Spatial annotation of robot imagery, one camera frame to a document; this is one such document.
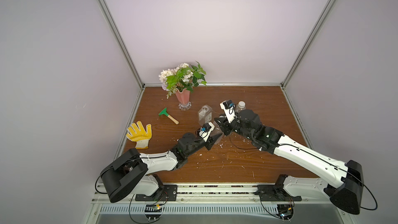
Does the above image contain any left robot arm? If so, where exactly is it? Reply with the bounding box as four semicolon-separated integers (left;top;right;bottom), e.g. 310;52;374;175
99;132;222;203

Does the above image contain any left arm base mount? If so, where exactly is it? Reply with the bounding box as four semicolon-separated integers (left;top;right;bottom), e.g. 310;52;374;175
135;185;178;202

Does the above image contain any round clear bottle front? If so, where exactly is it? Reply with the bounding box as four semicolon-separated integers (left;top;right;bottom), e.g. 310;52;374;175
235;101;246;113

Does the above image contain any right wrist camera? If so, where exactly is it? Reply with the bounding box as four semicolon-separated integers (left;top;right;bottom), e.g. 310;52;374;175
220;100;235;123

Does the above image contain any square clear bottle with label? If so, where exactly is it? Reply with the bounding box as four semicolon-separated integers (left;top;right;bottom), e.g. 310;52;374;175
198;105;212;126

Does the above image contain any round clear bottle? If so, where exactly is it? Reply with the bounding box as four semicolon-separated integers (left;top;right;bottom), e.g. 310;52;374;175
211;127;222;135
235;101;246;113

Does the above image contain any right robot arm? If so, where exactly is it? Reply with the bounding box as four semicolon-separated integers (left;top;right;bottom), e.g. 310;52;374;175
215;110;367;215

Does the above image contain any white cap small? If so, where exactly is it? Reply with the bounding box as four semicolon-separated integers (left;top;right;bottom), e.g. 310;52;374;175
237;101;246;108

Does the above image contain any green scraper wooden handle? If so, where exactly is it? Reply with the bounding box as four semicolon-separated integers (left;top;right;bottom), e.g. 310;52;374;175
159;107;179;125

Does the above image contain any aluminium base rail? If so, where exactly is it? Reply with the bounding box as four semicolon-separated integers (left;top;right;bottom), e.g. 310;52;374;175
90;184;326;219

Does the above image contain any yellow work glove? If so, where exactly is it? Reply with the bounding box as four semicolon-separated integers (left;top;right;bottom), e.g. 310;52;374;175
126;121;152;149

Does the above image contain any pink vase with flowers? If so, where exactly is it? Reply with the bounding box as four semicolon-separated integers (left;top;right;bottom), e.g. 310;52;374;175
159;61;207;111

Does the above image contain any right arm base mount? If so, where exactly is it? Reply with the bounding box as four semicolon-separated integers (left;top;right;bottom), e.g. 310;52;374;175
254;185;302;202

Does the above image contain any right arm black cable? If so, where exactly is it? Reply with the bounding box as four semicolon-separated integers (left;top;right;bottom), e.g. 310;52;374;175
229;133;259;150

